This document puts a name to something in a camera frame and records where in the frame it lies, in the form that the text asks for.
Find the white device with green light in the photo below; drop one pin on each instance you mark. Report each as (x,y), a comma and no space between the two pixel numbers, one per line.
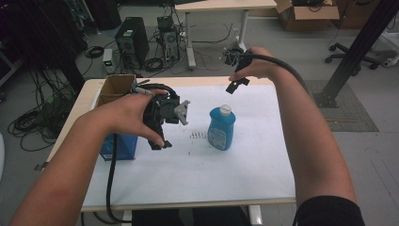
(108,61)

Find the open brown cardboard box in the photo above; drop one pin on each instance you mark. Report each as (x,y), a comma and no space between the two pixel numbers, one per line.
(309,15)

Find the blue cardboard box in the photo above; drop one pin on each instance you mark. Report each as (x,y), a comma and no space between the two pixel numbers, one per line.
(125,147)

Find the white paper sheet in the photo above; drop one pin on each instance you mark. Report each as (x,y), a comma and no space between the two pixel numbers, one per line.
(188,175)

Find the black office chair base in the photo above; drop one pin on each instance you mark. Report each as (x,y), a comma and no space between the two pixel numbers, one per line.
(348,56)

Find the black tape strip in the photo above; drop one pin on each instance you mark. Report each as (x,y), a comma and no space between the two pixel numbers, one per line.
(40,166)

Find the grey floor mat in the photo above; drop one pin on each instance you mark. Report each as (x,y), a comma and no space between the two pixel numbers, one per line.
(348,119)

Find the person's left hand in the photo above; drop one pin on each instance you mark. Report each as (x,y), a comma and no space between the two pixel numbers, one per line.
(125,116)

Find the light wooden table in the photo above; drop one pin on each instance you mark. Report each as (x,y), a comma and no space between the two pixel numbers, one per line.
(83,100)

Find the small open computer tower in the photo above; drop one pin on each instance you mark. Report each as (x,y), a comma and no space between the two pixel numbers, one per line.
(169,42)

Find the person's right hand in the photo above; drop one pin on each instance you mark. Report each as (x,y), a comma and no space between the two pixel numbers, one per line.
(262,67)

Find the black metal stand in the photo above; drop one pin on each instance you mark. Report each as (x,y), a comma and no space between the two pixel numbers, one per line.
(357,53)

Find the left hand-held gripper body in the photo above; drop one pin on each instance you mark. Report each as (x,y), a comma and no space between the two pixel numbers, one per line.
(164,109)

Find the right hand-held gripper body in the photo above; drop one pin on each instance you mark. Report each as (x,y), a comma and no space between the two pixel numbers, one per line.
(236,58)

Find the blue bottle with white cap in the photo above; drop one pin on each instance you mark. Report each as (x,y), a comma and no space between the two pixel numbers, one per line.
(221,128)

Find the person's black sleeve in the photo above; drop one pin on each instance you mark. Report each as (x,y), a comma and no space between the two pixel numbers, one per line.
(329,213)

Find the white desk with wooden top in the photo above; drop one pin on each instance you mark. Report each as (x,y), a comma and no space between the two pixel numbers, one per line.
(219,5)

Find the large black computer tower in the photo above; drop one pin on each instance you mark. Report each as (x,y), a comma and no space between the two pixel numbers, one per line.
(133,40)

